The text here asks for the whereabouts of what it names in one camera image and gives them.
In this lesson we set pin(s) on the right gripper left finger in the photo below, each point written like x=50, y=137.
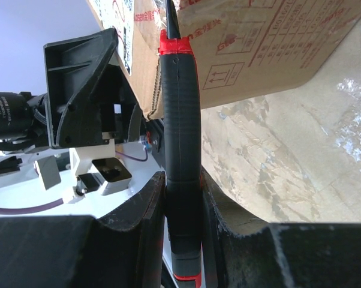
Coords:
x=121, y=249

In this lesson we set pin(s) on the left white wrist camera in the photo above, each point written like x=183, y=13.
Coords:
x=93, y=169

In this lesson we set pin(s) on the red black utility knife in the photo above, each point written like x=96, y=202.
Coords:
x=182, y=135

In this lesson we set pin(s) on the white shipping label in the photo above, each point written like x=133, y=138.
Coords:
x=119, y=14

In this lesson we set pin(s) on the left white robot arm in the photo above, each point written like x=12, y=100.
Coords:
x=23, y=130

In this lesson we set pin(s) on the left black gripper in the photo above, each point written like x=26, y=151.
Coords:
x=89, y=102

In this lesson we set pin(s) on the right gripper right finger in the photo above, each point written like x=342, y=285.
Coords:
x=241, y=250

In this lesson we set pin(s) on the brown cardboard express box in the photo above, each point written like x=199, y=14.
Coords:
x=243, y=49

